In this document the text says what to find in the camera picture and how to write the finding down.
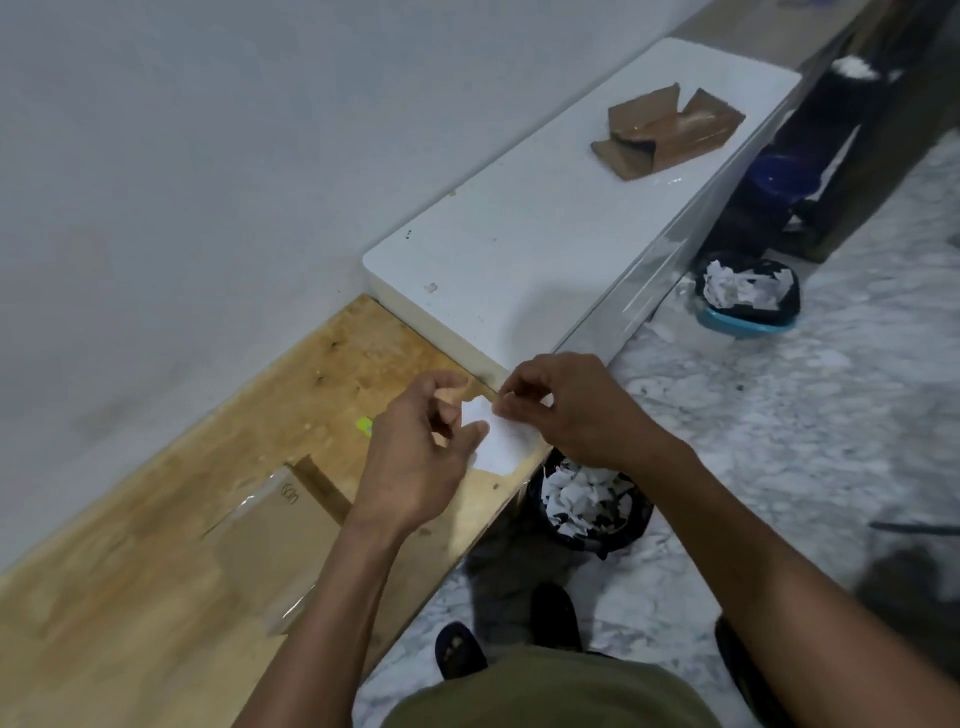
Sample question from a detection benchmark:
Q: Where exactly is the person's black shoe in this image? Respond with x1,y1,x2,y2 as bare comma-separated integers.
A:
434,620,489,682
529,582,584,653

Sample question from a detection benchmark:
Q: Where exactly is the black bag with white contents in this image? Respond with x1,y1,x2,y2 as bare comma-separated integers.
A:
772,54,905,162

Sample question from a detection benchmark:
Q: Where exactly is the person's right forearm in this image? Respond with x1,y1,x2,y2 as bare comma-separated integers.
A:
628,435,960,728

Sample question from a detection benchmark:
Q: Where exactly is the blue bin with black bag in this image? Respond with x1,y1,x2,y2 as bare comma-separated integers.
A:
693,251,803,339

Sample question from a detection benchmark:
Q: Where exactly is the white paper piece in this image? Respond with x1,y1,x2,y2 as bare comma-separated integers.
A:
460,395,546,478

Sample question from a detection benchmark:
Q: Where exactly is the white foam slab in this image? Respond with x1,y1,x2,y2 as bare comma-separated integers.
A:
362,37,804,393

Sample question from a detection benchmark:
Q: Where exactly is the person's left black shoe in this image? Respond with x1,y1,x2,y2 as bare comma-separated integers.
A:
434,620,489,682

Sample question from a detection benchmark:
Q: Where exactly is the brown folded cardboard piece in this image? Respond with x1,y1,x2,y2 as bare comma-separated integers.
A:
590,81,747,182

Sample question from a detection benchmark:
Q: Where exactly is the person's olive shirt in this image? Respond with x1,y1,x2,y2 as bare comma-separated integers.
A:
378,646,723,728

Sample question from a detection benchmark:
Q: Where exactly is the person's right hand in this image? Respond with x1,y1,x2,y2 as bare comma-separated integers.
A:
491,352,688,471

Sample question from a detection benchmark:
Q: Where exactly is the pile of white paper scraps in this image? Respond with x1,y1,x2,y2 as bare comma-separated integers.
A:
540,459,637,538
702,259,795,312

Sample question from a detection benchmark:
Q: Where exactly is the person's right black shoe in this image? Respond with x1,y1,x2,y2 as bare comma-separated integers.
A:
529,582,584,653

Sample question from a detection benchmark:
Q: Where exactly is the black waste bin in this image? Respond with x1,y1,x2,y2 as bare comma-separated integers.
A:
523,448,655,561

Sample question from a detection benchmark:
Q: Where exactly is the person's left forearm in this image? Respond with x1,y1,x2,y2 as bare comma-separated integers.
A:
232,513,421,728

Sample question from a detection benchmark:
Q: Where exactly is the person's left hand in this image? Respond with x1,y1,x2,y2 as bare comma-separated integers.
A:
348,369,491,541

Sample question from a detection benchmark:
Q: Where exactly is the blue plastic bucket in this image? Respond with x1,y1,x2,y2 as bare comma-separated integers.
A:
744,153,823,205

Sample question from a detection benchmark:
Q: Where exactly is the clear plastic sleeve with cardboard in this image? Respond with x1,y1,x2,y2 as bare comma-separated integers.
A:
201,463,354,639

